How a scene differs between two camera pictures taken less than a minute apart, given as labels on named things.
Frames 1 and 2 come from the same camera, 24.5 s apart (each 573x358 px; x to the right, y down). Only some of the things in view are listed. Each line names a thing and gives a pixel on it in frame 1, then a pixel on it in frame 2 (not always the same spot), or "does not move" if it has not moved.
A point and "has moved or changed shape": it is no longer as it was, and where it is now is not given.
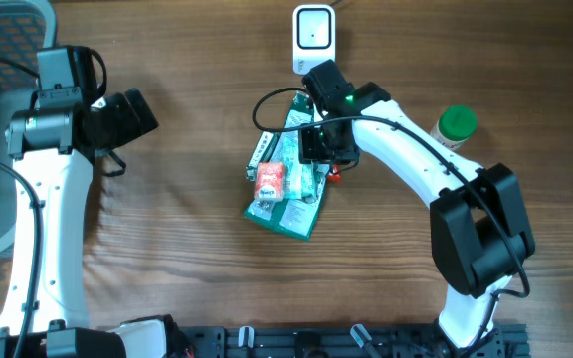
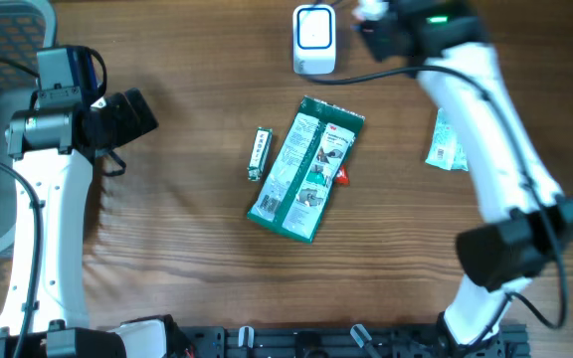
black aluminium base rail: x=502 y=341 does not move
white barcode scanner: x=313 y=36 does not move
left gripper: x=134 y=128 does not move
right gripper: x=309 y=152 → x=377 y=50
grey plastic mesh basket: x=12 y=30 does not move
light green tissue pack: x=300 y=181 → x=446 y=151
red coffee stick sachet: x=335 y=177 has moved or changed shape
